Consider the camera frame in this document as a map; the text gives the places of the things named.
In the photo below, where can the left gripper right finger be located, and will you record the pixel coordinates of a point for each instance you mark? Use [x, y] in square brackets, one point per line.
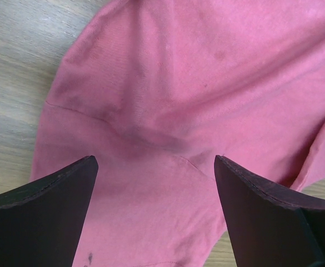
[269, 224]

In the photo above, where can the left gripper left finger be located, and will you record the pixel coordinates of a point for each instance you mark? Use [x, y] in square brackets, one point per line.
[41, 222]

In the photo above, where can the dusty rose t shirt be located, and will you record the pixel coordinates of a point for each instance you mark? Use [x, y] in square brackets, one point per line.
[155, 90]

